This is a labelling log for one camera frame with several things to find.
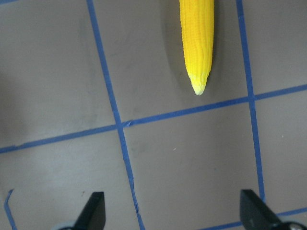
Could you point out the yellow corn cob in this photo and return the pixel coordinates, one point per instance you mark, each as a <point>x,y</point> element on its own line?
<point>197,32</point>

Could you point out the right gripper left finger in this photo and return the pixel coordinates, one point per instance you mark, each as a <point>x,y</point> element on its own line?
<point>93,215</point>

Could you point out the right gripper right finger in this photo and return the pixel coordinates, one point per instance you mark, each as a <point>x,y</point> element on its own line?
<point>255,214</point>

